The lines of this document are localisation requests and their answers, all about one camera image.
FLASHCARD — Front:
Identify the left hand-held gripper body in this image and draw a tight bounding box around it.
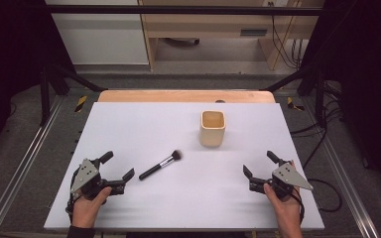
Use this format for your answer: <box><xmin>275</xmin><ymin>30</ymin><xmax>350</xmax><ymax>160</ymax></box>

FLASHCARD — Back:
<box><xmin>69</xmin><ymin>158</ymin><xmax>127</xmax><ymax>201</ymax></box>

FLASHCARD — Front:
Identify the black horizontal frame bar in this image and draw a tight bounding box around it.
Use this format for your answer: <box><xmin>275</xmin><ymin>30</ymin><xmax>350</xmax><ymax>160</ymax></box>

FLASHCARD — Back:
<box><xmin>44</xmin><ymin>4</ymin><xmax>325</xmax><ymax>17</ymax></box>

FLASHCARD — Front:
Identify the white cabinet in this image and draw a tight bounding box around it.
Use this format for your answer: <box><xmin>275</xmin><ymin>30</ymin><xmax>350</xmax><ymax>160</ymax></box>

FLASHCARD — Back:
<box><xmin>45</xmin><ymin>0</ymin><xmax>150</xmax><ymax>65</ymax></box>

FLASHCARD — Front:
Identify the grey desk label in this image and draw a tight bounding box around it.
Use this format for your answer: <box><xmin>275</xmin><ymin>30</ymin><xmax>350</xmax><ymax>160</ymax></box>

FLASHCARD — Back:
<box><xmin>239</xmin><ymin>29</ymin><xmax>268</xmax><ymax>37</ymax></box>

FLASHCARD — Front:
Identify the wooden table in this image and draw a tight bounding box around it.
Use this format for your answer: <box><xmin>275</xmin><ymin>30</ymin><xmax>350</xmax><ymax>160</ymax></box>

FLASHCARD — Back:
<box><xmin>97</xmin><ymin>89</ymin><xmax>277</xmax><ymax>104</ymax></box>

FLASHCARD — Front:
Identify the person's right hand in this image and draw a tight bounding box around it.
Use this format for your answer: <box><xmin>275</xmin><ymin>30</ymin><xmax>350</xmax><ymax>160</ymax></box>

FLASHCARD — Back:
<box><xmin>263</xmin><ymin>160</ymin><xmax>305</xmax><ymax>230</ymax></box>

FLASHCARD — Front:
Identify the black makeup brush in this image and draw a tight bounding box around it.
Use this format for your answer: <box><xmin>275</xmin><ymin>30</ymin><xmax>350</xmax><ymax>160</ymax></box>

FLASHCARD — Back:
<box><xmin>138</xmin><ymin>149</ymin><xmax>184</xmax><ymax>181</ymax></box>

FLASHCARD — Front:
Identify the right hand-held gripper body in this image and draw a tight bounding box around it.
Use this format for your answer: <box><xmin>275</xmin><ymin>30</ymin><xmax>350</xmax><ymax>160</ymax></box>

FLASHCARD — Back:
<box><xmin>249</xmin><ymin>162</ymin><xmax>315</xmax><ymax>200</ymax></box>

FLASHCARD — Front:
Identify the white table board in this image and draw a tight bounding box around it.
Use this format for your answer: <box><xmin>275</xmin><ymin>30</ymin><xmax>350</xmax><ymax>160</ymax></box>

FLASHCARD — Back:
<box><xmin>43</xmin><ymin>101</ymin><xmax>325</xmax><ymax>232</ymax></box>

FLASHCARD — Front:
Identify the right hand-held gripper cable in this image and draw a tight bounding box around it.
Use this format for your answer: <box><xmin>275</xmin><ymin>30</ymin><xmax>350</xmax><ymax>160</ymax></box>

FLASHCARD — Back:
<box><xmin>291</xmin><ymin>187</ymin><xmax>307</xmax><ymax>230</ymax></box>

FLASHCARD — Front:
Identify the black curtain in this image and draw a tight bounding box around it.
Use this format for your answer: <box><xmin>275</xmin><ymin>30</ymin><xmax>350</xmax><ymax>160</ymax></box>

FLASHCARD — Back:
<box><xmin>0</xmin><ymin>0</ymin><xmax>77</xmax><ymax>163</ymax></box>
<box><xmin>301</xmin><ymin>0</ymin><xmax>381</xmax><ymax>192</ymax></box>

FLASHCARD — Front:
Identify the black floor cable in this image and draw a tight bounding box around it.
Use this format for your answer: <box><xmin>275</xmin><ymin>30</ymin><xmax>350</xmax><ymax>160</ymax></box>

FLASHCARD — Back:
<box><xmin>289</xmin><ymin>98</ymin><xmax>343</xmax><ymax>213</ymax></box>

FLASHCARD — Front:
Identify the person's left hand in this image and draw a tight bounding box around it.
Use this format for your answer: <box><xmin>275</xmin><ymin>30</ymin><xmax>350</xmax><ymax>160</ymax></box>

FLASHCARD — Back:
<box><xmin>70</xmin><ymin>186</ymin><xmax>113</xmax><ymax>230</ymax></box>

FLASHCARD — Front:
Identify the black wall cable bundle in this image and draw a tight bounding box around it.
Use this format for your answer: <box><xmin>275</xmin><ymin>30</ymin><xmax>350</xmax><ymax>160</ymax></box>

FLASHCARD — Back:
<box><xmin>267</xmin><ymin>1</ymin><xmax>304</xmax><ymax>70</ymax></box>

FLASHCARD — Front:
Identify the black metal stand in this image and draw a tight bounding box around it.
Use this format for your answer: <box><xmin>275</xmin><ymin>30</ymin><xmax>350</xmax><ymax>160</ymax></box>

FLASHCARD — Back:
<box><xmin>261</xmin><ymin>62</ymin><xmax>328</xmax><ymax>128</ymax></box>
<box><xmin>39</xmin><ymin>62</ymin><xmax>108</xmax><ymax>127</ymax></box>

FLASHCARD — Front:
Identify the aluminium rail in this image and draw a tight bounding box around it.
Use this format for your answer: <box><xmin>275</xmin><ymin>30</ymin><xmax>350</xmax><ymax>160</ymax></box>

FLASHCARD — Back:
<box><xmin>0</xmin><ymin>95</ymin><xmax>65</xmax><ymax>238</ymax></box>
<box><xmin>302</xmin><ymin>97</ymin><xmax>381</xmax><ymax>238</ymax></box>

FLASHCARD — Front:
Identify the yellow black tape strip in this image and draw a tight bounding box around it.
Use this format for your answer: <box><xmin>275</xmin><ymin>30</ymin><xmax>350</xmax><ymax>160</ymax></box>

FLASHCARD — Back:
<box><xmin>74</xmin><ymin>94</ymin><xmax>89</xmax><ymax>113</ymax></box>
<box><xmin>286</xmin><ymin>96</ymin><xmax>306</xmax><ymax>112</ymax></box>

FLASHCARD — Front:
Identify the beige square cup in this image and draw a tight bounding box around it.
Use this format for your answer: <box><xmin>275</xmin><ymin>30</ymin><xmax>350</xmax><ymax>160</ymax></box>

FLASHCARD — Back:
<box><xmin>199</xmin><ymin>109</ymin><xmax>227</xmax><ymax>149</ymax></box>

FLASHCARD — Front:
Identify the wooden desk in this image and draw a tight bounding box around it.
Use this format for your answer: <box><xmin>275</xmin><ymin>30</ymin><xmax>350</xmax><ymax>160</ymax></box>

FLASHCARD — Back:
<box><xmin>138</xmin><ymin>0</ymin><xmax>325</xmax><ymax>71</ymax></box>

